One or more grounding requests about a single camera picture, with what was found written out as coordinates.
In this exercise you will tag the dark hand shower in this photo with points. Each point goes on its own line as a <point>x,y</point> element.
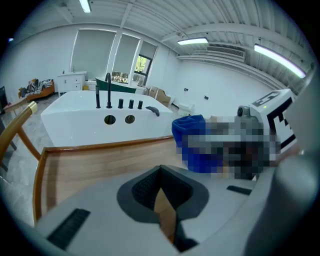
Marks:
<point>153,110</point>

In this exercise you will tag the person's right forearm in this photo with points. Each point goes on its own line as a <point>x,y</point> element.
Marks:
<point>287,156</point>

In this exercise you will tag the short grey roller blind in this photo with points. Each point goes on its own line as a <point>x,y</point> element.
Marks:
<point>148,48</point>

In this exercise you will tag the yellow bin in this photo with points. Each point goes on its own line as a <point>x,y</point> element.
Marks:
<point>85,88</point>

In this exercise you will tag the white vanity cabinet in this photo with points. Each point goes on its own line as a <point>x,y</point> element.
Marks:
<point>71,83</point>

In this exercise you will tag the wooden serving cart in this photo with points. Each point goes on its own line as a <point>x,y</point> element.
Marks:
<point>100,162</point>

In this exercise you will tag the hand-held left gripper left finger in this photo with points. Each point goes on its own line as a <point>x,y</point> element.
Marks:
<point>105,212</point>

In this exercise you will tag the white toilet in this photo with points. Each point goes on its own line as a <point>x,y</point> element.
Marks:
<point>186,108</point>

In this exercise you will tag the black bathtub faucet spout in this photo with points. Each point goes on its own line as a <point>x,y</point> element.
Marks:
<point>109,92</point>

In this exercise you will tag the black bathtub knob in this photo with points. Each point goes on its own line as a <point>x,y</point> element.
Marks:
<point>140,105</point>
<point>131,104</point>
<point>120,103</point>

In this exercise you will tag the dark framed window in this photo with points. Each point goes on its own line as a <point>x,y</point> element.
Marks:
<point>142,71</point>

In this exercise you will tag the wide grey roller blind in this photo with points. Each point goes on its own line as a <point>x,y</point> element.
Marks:
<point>93,52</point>

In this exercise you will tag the orange sofa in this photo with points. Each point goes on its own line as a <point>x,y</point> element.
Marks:
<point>40,91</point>

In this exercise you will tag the open cardboard box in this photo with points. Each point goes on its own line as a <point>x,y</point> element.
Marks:
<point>163,98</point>
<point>150,92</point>

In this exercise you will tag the low wooden table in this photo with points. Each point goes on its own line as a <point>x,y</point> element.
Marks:
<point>16,103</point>

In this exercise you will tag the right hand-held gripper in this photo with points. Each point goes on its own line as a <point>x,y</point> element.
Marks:
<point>285,125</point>

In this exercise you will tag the white bathtub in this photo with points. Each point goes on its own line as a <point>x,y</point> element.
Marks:
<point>75,125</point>

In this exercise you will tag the grey gripper camera pod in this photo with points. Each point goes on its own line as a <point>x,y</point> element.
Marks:
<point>245,111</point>

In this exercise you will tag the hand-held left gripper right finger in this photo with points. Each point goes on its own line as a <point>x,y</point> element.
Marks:
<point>212,197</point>

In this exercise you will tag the blue cloth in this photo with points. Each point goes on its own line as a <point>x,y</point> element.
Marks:
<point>190,127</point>

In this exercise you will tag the white ceiling air conditioner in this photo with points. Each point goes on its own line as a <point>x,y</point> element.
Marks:
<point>225,52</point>

